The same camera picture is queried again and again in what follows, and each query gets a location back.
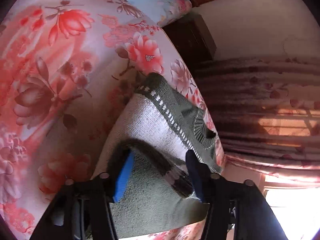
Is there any green knit sweater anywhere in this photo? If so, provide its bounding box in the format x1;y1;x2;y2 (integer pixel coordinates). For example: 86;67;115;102
94;73;221;238

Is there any pink floral curtain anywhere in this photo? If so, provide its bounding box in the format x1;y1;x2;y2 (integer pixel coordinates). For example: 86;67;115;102
192;57;319;184

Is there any window with metal bars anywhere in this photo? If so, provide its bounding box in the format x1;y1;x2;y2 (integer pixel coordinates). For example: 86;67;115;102
259;176;319;239

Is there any dark wooden nightstand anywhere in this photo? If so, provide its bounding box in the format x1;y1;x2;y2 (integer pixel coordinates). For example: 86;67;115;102
162;12;216;69

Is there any floral pink bed sheet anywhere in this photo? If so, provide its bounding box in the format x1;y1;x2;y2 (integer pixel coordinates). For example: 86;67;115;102
1;0;215;239

